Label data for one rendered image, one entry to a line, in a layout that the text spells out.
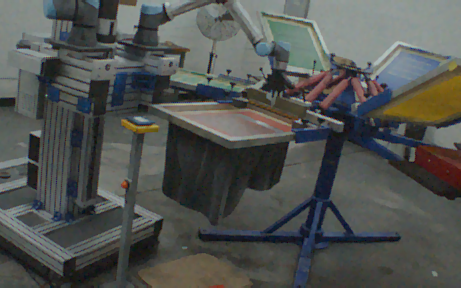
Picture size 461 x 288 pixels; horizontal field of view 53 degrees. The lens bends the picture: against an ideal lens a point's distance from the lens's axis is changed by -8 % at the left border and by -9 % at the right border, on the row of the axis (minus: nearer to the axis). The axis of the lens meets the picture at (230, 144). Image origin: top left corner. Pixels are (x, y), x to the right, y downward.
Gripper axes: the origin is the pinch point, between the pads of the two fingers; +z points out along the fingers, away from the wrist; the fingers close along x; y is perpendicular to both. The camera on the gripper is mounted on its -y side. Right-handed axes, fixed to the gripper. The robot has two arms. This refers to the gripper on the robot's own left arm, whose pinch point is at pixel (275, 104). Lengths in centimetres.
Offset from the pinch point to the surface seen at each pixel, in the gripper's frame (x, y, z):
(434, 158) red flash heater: 4, -98, -3
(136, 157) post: 84, 10, 26
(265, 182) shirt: 24.2, -21.7, 34.7
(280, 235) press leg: -54, 10, 100
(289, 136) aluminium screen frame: 23.4, -29.2, 7.5
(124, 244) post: 85, 10, 73
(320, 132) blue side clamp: -3.5, -30.3, 6.8
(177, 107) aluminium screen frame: 49, 25, 8
